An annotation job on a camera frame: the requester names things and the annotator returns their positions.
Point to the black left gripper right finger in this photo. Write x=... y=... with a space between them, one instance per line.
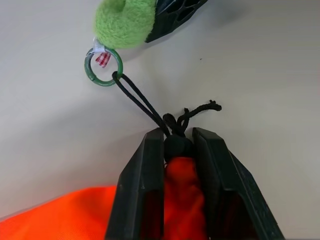
x=225 y=187

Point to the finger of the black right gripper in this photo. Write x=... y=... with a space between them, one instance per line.
x=172 y=12

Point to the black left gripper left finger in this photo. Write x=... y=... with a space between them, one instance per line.
x=140 y=187

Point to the green plush toy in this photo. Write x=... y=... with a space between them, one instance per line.
x=120 y=25

